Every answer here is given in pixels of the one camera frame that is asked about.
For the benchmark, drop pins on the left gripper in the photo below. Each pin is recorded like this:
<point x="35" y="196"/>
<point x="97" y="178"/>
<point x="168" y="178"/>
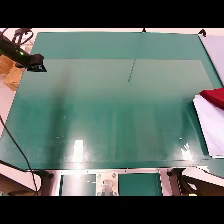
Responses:
<point x="36" y="62"/>

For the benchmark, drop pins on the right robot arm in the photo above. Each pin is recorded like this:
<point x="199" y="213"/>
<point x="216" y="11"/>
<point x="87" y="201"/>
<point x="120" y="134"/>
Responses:
<point x="201" y="174"/>

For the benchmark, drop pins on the red garment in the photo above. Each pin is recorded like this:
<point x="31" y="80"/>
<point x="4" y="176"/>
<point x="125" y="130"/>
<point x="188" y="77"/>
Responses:
<point x="215" y="96"/>

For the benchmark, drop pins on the silver frame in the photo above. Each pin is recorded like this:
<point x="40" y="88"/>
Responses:
<point x="106" y="182"/>

